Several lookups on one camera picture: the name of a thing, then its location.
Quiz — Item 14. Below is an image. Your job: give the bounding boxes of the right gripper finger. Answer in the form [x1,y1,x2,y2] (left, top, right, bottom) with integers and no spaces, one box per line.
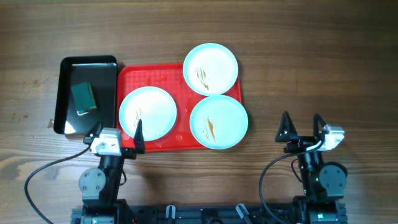
[313,113,326,138]
[275,111,298,142]

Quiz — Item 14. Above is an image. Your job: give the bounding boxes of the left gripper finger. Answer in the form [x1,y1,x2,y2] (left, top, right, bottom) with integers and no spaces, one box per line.
[133,119,146,154]
[90,121,103,136]

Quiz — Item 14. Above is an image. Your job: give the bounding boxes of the green yellow sponge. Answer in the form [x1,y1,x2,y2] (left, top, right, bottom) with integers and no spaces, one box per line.
[71,82,97,116]

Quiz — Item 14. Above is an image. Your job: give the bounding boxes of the light blue plate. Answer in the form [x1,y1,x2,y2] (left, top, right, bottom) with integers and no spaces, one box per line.
[189,95,248,150]
[119,86,177,141]
[183,43,239,96]

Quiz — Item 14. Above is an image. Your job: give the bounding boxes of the light blue plate top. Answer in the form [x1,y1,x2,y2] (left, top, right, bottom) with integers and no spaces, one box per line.
[183,43,239,96]

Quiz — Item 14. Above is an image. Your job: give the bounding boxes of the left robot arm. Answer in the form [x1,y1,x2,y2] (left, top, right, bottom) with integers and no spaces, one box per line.
[71,120,146,224]

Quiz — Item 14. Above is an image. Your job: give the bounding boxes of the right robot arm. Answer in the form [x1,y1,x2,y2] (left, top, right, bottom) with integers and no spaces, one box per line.
[275,112,348,223]

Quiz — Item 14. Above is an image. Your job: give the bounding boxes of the red plastic tray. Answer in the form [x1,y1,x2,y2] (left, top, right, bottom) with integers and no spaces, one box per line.
[116,63,243,153]

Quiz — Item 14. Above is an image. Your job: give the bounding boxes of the black rectangular basin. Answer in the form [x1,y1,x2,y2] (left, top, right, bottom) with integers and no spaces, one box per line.
[53,55,118,134]

